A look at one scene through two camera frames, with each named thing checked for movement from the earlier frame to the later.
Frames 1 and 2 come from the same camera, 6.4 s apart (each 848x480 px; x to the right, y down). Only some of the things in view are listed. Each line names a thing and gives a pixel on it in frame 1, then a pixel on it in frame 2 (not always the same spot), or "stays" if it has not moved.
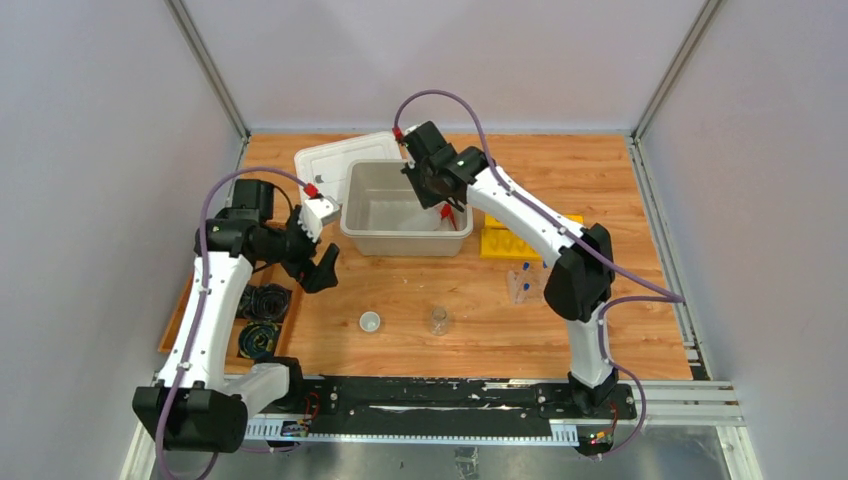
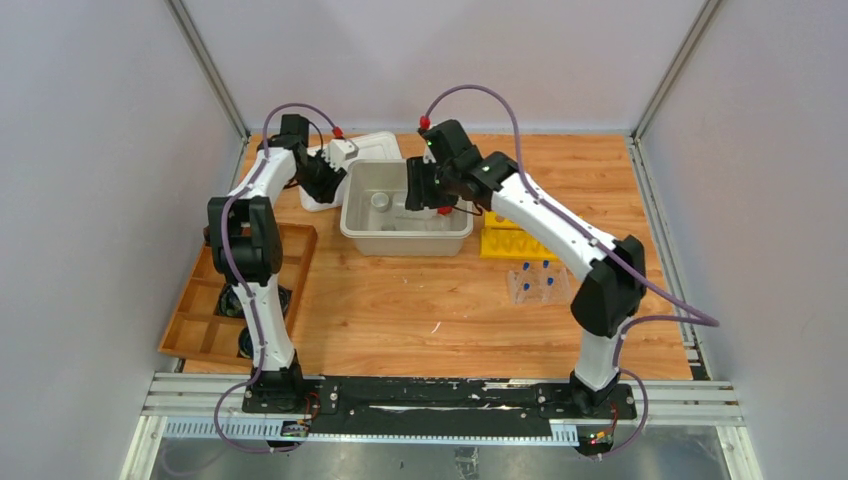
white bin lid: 323,167 stays
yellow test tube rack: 500,242 stays
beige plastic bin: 384,214 stays
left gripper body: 303,255 to 325,185
